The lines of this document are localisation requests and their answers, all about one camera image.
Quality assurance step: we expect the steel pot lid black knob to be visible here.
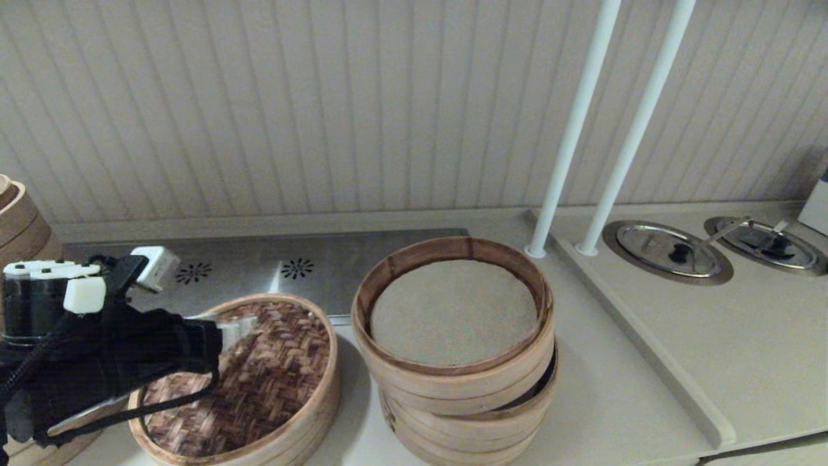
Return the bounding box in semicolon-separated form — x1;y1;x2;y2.
615;223;723;280
717;220;818;271

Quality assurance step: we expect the grey steamer liner cloth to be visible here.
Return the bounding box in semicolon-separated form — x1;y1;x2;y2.
370;259;539;368

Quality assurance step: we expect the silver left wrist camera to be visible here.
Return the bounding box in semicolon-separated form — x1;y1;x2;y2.
131;246;182;293

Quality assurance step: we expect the perforated stainless steel panel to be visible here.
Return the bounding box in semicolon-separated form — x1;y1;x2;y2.
65;228;470;324

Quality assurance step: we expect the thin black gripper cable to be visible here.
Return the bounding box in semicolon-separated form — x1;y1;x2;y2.
39;369;221;449

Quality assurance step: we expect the steel ladle handle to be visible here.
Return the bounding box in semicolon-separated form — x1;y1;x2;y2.
691;217;752;272

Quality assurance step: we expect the bamboo steamer basket stack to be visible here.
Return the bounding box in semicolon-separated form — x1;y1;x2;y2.
351;236;558;466

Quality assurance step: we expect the steel utensil handle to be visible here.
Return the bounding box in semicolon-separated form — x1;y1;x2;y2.
744;220;790;241

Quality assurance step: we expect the woven bamboo steamer lid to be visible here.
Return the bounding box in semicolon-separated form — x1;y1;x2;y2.
128;293;342;466

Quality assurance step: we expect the tall bamboo steamer stack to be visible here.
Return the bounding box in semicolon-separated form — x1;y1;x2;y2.
0;173;104;466

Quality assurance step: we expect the white container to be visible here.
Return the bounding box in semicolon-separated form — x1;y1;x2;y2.
797;167;828;237

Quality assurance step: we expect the white metal pole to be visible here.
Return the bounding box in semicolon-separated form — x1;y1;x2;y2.
525;0;622;258
576;0;697;258

